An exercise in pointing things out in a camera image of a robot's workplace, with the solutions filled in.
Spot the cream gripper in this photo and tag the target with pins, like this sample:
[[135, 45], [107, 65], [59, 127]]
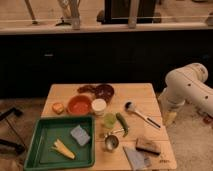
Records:
[[169, 117]]

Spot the brown felt eraser block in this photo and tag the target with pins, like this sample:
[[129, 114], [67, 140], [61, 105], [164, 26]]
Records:
[[149, 146]]

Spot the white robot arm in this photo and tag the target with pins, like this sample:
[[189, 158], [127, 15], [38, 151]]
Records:
[[185, 84]]

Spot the dark purple bowl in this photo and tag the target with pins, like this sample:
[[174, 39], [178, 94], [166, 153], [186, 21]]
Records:
[[104, 91]]

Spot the orange bowl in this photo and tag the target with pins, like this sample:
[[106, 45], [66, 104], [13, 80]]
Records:
[[79, 105]]

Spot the green pepper toy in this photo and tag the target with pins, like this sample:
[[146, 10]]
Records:
[[123, 122]]

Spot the blue grey cloth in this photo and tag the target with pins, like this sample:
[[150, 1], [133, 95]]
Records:
[[138, 160]]

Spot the light green cup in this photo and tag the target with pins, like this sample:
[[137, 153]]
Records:
[[109, 120]]

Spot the metal measuring cup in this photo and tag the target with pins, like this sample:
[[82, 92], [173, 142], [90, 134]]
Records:
[[111, 140]]

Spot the white round container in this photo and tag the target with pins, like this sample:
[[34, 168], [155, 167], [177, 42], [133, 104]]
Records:
[[98, 106]]

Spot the dark red plate piece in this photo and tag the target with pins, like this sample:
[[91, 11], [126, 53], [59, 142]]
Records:
[[86, 89]]

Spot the blue sponge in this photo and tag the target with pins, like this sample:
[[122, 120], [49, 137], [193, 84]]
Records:
[[80, 135]]

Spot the yellow corn toy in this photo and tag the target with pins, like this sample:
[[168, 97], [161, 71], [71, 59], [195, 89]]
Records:
[[61, 148]]

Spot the green plastic tray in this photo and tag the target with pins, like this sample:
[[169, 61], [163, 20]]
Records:
[[41, 155]]

